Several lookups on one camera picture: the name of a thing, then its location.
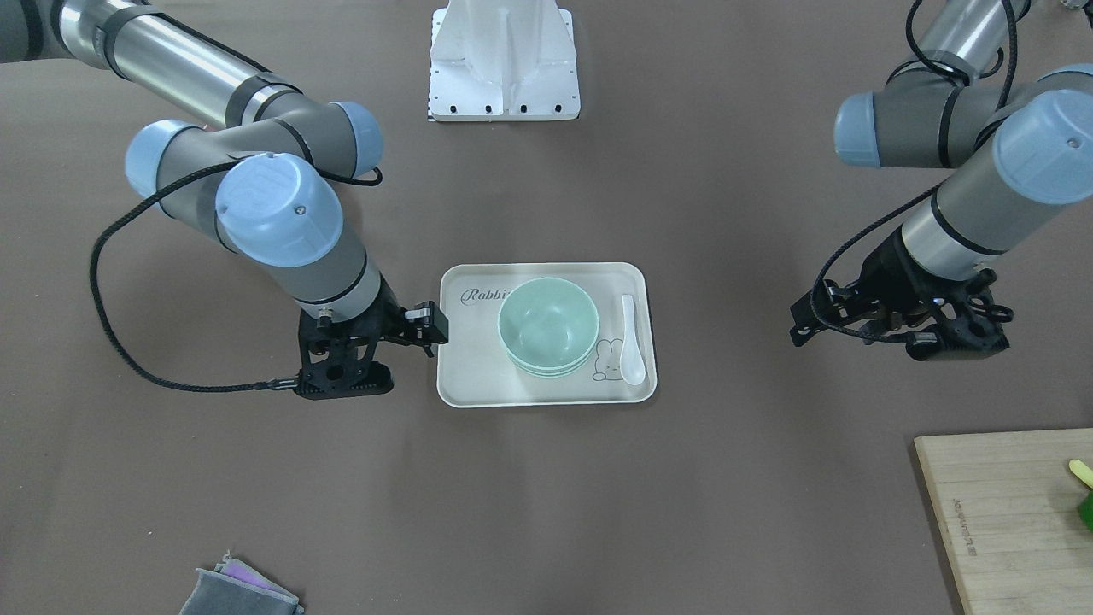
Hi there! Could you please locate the wooden cutting board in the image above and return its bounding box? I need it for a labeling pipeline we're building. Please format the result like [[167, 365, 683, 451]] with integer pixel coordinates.
[[914, 428, 1092, 614]]

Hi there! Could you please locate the yellow plastic knife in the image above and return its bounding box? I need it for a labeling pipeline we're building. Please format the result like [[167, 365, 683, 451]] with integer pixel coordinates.
[[1068, 459, 1093, 490]]

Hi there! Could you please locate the green bowl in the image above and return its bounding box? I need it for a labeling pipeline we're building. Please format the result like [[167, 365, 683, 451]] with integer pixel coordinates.
[[497, 277, 600, 346], [502, 343, 596, 369], [514, 360, 588, 378]]

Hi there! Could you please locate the cream rabbit tray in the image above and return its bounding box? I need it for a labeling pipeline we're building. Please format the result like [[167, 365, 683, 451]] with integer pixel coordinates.
[[436, 262, 658, 409]]

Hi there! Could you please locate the green bowl on tray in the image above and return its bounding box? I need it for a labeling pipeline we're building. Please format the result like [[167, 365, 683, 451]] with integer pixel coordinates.
[[514, 360, 588, 378]]

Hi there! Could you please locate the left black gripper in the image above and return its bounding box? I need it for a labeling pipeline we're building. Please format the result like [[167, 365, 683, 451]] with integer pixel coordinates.
[[790, 230, 1014, 360]]

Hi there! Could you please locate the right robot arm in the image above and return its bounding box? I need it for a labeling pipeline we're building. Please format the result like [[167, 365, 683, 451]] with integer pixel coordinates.
[[3, 1, 449, 400]]

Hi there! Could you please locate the grey cleaning cloth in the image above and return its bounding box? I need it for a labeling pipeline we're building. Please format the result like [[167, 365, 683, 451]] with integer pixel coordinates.
[[180, 570, 305, 614]]

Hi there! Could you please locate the green lime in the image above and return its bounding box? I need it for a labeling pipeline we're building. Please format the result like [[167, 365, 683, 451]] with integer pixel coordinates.
[[1077, 490, 1093, 532]]

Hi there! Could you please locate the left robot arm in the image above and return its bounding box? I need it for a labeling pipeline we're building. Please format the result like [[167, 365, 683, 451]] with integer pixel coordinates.
[[790, 1, 1092, 360]]

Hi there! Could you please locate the white ceramic spoon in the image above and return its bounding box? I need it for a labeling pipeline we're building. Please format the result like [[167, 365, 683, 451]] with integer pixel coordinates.
[[620, 295, 647, 386]]

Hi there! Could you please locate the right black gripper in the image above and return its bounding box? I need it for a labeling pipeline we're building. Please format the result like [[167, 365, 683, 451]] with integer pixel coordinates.
[[295, 277, 450, 401]]

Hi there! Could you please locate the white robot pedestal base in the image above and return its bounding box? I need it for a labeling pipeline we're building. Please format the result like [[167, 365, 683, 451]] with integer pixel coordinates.
[[427, 1, 581, 122]]

